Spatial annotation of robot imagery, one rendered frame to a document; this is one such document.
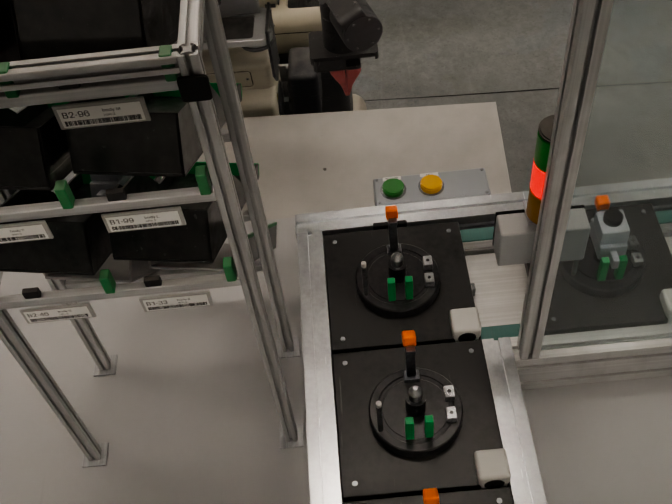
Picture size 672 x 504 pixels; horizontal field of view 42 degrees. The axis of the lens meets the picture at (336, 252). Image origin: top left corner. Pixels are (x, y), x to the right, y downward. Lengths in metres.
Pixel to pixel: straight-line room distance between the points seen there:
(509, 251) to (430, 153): 0.63
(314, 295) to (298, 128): 0.52
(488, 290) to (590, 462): 0.33
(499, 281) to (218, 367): 0.51
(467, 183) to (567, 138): 0.62
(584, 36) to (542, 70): 2.41
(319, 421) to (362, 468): 0.11
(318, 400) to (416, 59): 2.16
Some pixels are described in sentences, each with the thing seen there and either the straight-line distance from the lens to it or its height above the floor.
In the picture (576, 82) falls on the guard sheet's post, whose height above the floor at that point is 1.53.
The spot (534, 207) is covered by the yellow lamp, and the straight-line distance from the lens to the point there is 1.15.
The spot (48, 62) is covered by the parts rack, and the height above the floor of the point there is 1.66.
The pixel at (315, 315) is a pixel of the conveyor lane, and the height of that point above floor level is 0.95.
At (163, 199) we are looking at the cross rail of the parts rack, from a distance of 0.95.
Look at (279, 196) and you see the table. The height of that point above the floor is 0.86.
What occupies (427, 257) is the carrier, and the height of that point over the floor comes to 1.00.
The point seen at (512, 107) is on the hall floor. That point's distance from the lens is 3.17.
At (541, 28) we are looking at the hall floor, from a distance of 3.51.
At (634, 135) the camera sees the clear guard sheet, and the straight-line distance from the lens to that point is 1.06.
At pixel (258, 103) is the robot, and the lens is 2.05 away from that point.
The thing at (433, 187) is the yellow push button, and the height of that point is 0.97.
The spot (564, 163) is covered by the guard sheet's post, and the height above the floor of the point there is 1.40.
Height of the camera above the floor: 2.16
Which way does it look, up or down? 52 degrees down
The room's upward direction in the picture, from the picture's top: 7 degrees counter-clockwise
